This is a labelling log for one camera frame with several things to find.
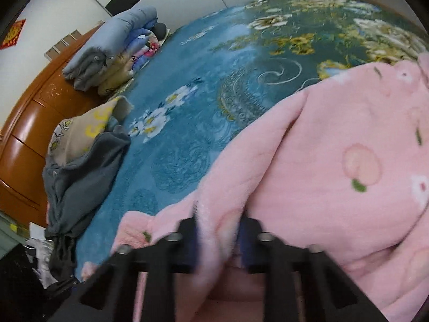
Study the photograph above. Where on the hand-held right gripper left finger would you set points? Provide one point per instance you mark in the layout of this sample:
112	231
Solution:
191	241

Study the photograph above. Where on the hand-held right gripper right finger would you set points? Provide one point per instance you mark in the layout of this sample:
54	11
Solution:
245	241

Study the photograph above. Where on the pink fleece pajama top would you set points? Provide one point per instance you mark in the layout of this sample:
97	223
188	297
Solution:
335	181

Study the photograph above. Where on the dark grey garment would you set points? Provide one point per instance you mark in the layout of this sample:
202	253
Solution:
80	187

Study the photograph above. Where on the beige cartoon print pillow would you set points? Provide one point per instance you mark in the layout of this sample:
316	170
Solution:
80	130

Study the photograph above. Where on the blue floral blanket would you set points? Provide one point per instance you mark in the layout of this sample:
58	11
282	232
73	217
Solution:
214	84

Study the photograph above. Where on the folded floral quilt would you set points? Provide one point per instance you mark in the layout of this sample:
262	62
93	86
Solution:
140	52

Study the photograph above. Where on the wooden headboard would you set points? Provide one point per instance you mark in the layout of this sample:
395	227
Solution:
37	114

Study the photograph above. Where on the black pillow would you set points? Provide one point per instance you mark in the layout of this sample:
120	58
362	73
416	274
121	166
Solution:
161	30

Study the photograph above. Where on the stack of folded quilts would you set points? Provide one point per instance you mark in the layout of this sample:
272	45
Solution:
110	40

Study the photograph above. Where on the red paper wall decoration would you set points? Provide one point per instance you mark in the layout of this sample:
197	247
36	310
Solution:
12	35

